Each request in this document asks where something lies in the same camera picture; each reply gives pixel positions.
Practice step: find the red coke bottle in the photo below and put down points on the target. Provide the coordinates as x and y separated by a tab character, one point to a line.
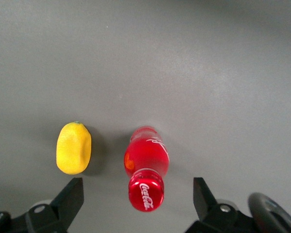
146	160

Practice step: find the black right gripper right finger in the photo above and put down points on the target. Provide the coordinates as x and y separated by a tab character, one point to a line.
206	206

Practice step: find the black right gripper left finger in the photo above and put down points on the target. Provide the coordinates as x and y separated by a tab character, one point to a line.
63	206

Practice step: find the yellow lemon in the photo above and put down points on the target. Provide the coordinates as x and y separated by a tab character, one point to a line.
74	148

